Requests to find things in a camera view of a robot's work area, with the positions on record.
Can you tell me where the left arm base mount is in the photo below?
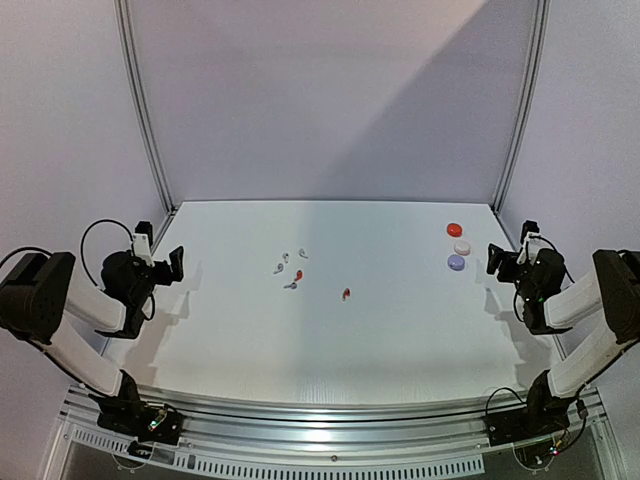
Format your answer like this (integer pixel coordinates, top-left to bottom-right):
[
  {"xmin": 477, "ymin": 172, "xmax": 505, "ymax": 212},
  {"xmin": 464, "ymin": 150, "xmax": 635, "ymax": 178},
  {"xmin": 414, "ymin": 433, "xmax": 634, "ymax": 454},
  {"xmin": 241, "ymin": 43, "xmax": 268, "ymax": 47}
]
[{"xmin": 95, "ymin": 398, "xmax": 186, "ymax": 446}]

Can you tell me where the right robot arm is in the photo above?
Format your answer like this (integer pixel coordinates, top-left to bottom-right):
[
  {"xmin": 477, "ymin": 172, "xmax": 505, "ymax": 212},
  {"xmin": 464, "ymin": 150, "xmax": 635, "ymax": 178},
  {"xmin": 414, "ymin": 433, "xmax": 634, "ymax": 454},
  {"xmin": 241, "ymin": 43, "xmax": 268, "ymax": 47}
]
[{"xmin": 487, "ymin": 236, "xmax": 639, "ymax": 436}]

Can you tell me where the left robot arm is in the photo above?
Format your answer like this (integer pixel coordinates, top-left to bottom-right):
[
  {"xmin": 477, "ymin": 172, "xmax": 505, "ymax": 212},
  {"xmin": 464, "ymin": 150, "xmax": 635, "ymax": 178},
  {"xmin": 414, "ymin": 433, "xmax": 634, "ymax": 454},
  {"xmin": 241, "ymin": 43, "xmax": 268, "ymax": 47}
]
[{"xmin": 1, "ymin": 246, "xmax": 184, "ymax": 398}]

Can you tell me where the front aluminium rail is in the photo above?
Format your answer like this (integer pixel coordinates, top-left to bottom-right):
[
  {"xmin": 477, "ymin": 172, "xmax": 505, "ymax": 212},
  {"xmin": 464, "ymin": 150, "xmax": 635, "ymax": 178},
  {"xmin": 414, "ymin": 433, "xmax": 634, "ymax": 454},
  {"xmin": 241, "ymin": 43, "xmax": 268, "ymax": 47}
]
[{"xmin": 58, "ymin": 384, "xmax": 609, "ymax": 451}]

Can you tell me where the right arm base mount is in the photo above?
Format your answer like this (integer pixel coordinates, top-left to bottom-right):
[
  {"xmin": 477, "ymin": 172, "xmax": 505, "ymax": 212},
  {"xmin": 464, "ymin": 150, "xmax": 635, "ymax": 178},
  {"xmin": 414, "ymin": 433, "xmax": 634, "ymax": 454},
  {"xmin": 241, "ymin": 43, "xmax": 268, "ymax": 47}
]
[{"xmin": 482, "ymin": 407, "xmax": 570, "ymax": 446}]

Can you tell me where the pink charging case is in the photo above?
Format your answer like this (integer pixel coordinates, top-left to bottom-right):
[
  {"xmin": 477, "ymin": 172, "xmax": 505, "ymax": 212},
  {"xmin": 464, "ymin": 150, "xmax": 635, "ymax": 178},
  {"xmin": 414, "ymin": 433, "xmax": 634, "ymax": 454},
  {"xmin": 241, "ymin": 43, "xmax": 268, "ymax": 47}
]
[{"xmin": 454, "ymin": 240, "xmax": 471, "ymax": 256}]

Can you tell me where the right aluminium frame post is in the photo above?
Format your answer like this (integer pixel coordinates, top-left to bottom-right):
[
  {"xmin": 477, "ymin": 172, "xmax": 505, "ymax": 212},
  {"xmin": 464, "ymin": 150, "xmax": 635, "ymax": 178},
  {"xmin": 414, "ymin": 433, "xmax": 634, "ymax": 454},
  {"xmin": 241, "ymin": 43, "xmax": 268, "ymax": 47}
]
[{"xmin": 491, "ymin": 1, "xmax": 550, "ymax": 216}]

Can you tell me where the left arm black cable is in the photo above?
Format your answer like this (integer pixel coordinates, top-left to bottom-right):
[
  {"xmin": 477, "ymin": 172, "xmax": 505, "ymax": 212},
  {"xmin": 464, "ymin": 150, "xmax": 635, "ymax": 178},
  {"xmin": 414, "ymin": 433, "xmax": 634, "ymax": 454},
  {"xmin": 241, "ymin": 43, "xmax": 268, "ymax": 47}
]
[{"xmin": 79, "ymin": 218, "xmax": 139, "ymax": 289}]

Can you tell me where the purple charging case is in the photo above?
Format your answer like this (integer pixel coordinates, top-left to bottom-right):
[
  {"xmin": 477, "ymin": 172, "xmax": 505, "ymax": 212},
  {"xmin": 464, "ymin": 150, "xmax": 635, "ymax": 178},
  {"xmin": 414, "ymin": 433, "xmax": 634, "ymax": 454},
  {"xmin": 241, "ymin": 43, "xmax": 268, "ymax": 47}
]
[{"xmin": 447, "ymin": 254, "xmax": 466, "ymax": 271}]

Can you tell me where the left aluminium frame post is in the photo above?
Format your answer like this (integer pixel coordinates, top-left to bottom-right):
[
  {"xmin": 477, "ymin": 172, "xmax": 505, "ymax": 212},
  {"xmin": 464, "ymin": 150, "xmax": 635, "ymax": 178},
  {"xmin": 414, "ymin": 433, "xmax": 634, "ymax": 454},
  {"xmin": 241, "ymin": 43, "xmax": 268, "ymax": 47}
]
[{"xmin": 114, "ymin": 0, "xmax": 177, "ymax": 215}]

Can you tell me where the red charging case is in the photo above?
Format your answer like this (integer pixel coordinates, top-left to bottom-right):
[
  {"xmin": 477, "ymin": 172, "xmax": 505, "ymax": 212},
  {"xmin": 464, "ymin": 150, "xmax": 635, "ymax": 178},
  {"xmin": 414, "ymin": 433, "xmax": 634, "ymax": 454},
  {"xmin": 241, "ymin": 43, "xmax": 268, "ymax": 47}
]
[{"xmin": 446, "ymin": 223, "xmax": 463, "ymax": 238}]

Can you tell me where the aluminium frame post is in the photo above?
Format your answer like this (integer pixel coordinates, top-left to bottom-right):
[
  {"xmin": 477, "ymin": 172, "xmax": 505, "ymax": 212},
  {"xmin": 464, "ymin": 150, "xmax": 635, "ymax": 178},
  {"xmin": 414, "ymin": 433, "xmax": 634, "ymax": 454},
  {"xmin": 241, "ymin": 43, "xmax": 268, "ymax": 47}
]
[
  {"xmin": 114, "ymin": 0, "xmax": 177, "ymax": 215},
  {"xmin": 491, "ymin": 1, "xmax": 550, "ymax": 216}
]

